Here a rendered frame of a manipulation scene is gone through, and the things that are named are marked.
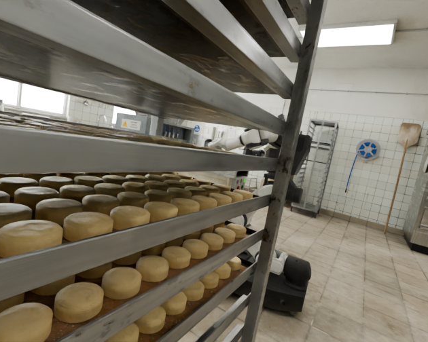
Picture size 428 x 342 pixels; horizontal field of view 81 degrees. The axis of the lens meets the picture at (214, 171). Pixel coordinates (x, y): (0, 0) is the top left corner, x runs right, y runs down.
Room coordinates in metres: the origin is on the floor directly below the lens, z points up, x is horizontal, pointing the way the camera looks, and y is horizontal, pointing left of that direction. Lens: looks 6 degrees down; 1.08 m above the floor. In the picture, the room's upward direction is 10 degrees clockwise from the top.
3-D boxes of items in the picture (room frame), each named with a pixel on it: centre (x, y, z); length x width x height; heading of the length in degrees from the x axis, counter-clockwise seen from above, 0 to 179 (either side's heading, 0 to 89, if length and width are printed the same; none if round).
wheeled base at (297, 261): (1.85, -0.52, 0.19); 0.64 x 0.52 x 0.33; 65
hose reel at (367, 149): (4.91, -2.83, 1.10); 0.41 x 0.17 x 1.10; 59
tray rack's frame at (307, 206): (5.02, -1.96, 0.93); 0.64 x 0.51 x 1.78; 152
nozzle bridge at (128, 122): (2.37, 0.57, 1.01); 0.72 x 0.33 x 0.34; 155
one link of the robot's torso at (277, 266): (1.84, -0.55, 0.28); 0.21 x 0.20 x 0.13; 65
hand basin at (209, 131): (6.88, 0.68, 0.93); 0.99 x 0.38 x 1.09; 59
